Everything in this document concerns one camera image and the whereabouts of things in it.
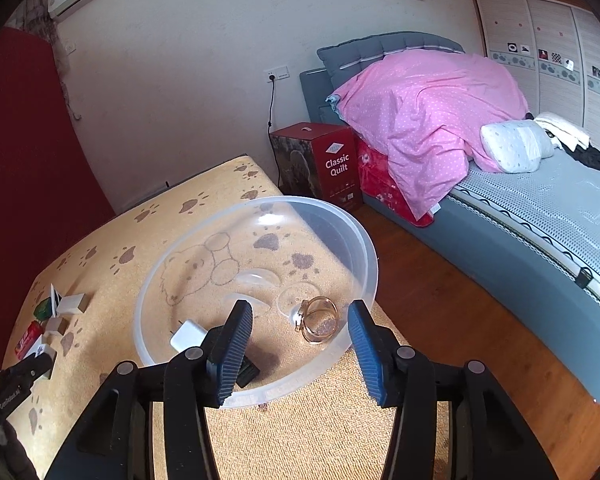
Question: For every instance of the red packet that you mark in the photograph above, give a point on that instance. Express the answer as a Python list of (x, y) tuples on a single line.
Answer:
[(28, 340)]

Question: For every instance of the yellow paw print cloth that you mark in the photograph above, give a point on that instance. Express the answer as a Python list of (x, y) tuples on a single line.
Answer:
[(329, 429)]

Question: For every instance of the white dotted pillow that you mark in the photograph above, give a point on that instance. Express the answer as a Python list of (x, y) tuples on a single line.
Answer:
[(517, 146)]

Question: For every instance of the grey upholstered bed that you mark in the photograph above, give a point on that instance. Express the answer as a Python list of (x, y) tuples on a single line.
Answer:
[(532, 241)]

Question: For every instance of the red floral bedding bag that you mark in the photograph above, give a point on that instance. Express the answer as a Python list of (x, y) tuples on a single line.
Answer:
[(376, 182)]

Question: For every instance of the green round object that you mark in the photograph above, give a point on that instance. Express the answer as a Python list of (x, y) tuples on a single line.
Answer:
[(44, 310)]

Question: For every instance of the black clothing on bed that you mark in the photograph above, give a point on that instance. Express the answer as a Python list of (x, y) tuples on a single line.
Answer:
[(588, 157)]

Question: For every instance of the white wall socket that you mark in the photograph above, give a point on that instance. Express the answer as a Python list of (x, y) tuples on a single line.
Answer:
[(277, 73)]

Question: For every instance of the small black ribbed box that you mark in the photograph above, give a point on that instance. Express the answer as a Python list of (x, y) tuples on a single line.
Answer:
[(247, 372)]

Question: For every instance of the white USB charger plug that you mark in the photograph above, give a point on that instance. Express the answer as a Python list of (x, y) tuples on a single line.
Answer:
[(188, 335)]

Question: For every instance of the red quilt cardboard box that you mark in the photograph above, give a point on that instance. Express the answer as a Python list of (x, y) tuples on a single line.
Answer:
[(318, 161)]

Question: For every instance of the clear plastic bowl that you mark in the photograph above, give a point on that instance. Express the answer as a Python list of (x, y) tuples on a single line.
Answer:
[(299, 262)]

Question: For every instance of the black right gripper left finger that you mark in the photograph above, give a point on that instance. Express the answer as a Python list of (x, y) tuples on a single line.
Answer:
[(112, 438)]

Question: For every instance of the small white cube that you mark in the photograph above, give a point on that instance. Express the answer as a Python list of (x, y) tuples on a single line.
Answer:
[(57, 326)]

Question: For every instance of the white wardrobe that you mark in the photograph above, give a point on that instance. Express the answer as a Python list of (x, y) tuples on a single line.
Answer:
[(553, 51)]

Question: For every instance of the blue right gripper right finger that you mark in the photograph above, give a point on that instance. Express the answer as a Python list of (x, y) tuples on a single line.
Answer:
[(489, 438)]

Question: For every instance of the white folded cloth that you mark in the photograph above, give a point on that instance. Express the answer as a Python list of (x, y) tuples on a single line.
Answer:
[(567, 133)]

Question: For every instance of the pink dotted duvet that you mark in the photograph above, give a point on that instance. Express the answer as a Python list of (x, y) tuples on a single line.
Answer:
[(423, 110)]

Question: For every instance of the white rectangular box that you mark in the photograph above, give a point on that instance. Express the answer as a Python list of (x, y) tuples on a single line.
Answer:
[(74, 305)]

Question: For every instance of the grey gloved left hand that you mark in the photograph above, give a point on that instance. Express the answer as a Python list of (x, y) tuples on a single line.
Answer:
[(14, 462)]

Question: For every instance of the small white flat card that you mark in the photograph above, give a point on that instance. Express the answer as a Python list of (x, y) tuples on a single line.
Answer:
[(55, 299)]

